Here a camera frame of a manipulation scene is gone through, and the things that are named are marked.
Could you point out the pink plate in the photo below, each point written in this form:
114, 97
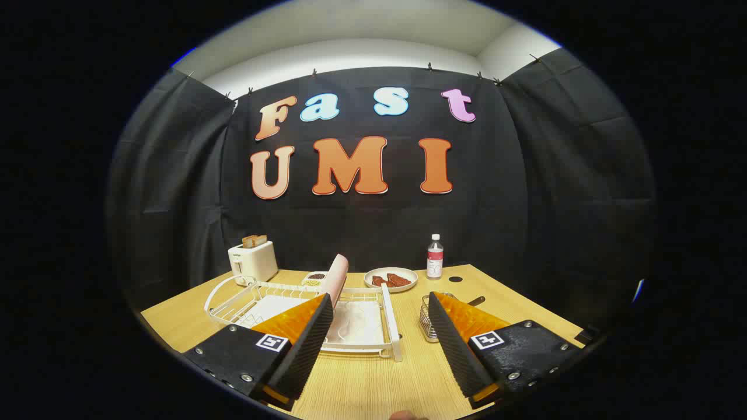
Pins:
337, 277

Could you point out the clear plastic bottle red label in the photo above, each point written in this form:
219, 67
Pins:
435, 259

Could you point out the brown toast slice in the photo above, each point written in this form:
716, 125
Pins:
254, 240

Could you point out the black table edge clamp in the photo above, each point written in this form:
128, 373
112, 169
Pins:
587, 335

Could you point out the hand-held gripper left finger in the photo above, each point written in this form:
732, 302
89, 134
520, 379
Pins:
309, 350

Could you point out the red-brown meat slice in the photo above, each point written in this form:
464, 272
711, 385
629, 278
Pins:
398, 280
379, 281

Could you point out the white round plate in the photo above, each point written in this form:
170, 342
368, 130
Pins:
411, 281

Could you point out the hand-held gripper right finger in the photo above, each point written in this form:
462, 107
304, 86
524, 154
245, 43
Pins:
455, 350

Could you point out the small white divided dish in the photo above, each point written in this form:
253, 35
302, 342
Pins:
314, 280

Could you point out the white toaster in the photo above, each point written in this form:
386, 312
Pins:
254, 262

